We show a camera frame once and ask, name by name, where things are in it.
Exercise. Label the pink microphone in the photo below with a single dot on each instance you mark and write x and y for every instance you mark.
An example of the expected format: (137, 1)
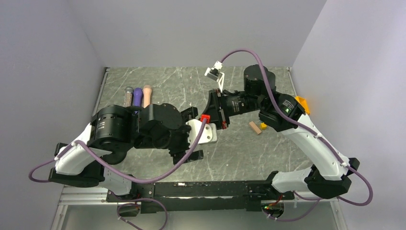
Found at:
(147, 92)

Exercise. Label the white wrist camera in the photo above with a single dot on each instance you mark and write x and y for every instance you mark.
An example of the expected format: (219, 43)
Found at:
(216, 74)
(209, 134)

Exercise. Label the purple microphone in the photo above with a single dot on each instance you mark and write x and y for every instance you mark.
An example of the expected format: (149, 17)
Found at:
(137, 97)

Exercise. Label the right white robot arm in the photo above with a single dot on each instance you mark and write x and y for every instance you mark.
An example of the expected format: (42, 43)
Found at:
(329, 175)

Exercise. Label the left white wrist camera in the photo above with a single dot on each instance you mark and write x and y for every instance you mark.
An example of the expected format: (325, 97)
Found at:
(209, 134)

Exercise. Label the yellow plastic bin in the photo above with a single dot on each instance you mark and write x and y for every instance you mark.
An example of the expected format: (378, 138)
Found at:
(303, 102)

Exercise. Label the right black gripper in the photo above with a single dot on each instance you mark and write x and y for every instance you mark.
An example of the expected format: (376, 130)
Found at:
(221, 118)

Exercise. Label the glitter silver microphone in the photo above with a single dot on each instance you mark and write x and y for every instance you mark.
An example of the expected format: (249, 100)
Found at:
(128, 96)

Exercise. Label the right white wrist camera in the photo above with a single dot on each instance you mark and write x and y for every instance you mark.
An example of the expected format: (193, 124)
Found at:
(216, 74)

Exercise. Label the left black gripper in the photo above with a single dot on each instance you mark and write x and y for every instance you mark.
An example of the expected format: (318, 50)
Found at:
(178, 154)

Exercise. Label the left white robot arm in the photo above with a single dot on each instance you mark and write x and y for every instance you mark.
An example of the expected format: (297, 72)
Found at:
(89, 159)

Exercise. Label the tan rectangular wooden block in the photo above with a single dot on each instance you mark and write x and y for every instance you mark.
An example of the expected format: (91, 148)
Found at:
(255, 128)

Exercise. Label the yellow small wooden block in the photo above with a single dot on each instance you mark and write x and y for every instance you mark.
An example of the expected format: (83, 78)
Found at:
(263, 126)

